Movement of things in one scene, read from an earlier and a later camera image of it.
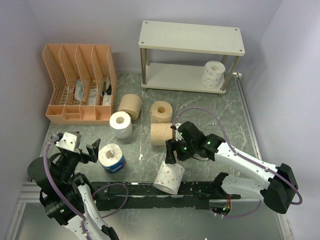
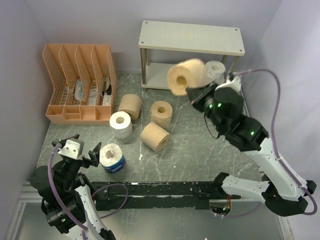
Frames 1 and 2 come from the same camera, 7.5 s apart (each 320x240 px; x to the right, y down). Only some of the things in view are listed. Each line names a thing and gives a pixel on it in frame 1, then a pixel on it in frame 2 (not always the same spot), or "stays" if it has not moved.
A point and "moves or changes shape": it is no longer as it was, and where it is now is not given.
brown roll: (131, 103) stays
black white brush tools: (107, 88) stays
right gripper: (171, 146) -> (196, 94)
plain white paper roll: (121, 124) stays
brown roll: (160, 133) moves or changes shape
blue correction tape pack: (79, 89) stays
